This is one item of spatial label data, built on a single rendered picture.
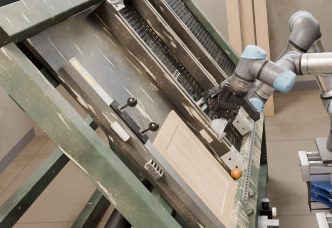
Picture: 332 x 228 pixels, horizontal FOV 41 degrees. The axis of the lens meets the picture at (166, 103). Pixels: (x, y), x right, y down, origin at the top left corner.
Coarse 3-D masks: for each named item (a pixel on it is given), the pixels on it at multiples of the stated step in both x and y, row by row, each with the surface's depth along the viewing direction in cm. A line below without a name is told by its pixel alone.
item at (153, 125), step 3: (150, 123) 158; (153, 123) 158; (156, 123) 158; (150, 126) 158; (153, 126) 157; (156, 126) 157; (147, 129) 162; (150, 129) 158; (153, 129) 157; (156, 129) 158; (138, 132) 166; (141, 132) 166; (144, 132) 165; (141, 135) 167
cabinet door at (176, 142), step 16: (176, 128) 200; (160, 144) 180; (176, 144) 191; (192, 144) 203; (176, 160) 184; (192, 160) 194; (208, 160) 206; (192, 176) 186; (208, 176) 197; (224, 176) 209; (208, 192) 189; (224, 192) 200; (224, 208) 191; (224, 224) 183
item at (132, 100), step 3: (132, 96) 157; (129, 99) 156; (132, 99) 156; (135, 99) 156; (129, 102) 156; (132, 102) 155; (135, 102) 156; (126, 105) 160; (129, 105) 156; (132, 105) 156; (135, 105) 157; (117, 108) 165; (120, 108) 164; (123, 108) 163; (120, 111) 165
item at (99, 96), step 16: (64, 64) 161; (80, 64) 164; (80, 80) 162; (96, 96) 163; (112, 112) 164; (128, 128) 165; (144, 144) 167; (160, 160) 169; (176, 176) 172; (176, 192) 171; (192, 192) 174; (192, 208) 172; (208, 208) 176; (208, 224) 174
